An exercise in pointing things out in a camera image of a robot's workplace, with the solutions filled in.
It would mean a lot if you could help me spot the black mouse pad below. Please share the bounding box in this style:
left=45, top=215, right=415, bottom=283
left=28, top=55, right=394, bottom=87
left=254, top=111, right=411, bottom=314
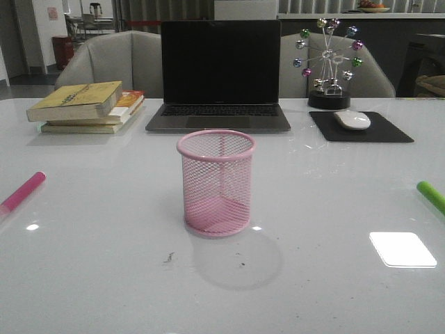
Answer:
left=309, top=111, right=414, bottom=143

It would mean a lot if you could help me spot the grey open laptop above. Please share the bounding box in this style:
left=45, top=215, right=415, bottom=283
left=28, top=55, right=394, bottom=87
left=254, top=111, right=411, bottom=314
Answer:
left=146, top=19, right=291, bottom=133

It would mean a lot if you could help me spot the pink mesh pen holder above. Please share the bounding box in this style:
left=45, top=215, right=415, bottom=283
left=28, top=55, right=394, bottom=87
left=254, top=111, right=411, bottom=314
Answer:
left=177, top=129, right=256, bottom=237

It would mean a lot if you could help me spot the green highlighter pen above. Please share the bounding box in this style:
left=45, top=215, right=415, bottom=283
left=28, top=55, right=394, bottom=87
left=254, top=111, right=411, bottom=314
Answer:
left=416, top=181, right=445, bottom=215

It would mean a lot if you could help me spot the yellow top book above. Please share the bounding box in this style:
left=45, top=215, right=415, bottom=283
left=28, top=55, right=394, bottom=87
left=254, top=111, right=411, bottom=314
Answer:
left=26, top=81, right=122, bottom=122

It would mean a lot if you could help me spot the orange middle book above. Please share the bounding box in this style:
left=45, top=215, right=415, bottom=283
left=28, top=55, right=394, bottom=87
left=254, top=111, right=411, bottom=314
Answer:
left=47, top=90, right=145, bottom=126

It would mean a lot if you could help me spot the grey right armchair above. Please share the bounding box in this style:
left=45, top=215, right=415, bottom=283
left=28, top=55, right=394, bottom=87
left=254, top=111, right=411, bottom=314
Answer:
left=279, top=32, right=396, bottom=98

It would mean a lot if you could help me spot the white computer mouse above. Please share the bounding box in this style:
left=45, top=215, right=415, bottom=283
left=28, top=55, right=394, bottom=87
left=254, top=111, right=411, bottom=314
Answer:
left=333, top=110, right=371, bottom=130

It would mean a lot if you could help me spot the ferris wheel desk ornament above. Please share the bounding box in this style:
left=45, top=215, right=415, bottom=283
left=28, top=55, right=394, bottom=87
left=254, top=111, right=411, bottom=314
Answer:
left=293, top=17, right=364, bottom=110

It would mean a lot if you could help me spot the pink highlighter pen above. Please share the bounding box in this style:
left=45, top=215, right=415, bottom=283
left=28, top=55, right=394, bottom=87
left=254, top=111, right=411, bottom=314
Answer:
left=1, top=171, right=46, bottom=220

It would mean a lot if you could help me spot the pale bottom book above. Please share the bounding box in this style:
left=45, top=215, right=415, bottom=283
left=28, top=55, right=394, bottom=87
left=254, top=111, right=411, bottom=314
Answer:
left=40, top=105, right=142, bottom=134

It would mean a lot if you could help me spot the fruit bowl on counter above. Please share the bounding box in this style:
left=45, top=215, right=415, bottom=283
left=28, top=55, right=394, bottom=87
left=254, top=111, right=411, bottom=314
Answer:
left=357, top=0, right=390, bottom=13

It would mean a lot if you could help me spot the grey armchair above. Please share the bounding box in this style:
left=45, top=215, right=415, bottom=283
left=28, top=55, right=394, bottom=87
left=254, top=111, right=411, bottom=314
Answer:
left=279, top=32, right=396, bottom=98
left=55, top=31, right=163, bottom=98

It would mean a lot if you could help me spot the grey left armchair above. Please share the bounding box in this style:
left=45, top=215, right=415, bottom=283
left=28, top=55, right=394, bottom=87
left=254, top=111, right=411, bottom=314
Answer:
left=55, top=31, right=163, bottom=98

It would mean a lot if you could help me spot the brown cushion at right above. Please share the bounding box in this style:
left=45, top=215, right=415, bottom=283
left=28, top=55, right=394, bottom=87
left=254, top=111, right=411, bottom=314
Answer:
left=416, top=75, right=445, bottom=97

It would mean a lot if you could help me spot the red trash bin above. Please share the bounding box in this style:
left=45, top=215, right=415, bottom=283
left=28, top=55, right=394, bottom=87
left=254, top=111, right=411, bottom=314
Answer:
left=51, top=35, right=74, bottom=70

